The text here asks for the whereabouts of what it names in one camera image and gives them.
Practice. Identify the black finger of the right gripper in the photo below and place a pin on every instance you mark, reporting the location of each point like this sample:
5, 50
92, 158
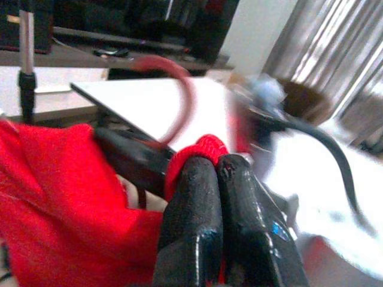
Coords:
134, 161

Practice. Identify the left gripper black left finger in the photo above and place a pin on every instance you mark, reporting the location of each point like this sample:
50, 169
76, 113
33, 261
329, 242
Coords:
191, 227

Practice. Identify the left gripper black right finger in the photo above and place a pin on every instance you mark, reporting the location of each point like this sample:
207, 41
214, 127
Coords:
257, 239

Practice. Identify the red t-shirt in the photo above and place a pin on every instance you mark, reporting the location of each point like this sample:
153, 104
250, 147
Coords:
60, 194

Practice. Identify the red plastic clothes hanger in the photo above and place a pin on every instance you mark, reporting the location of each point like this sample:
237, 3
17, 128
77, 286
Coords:
187, 98

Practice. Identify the black television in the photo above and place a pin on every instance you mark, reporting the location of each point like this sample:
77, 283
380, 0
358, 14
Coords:
149, 24

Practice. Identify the metal clothes rack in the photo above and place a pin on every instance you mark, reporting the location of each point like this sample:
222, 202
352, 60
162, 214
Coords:
27, 45

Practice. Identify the light grey curtain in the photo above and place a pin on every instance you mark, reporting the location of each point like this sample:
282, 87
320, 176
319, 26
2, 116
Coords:
329, 45

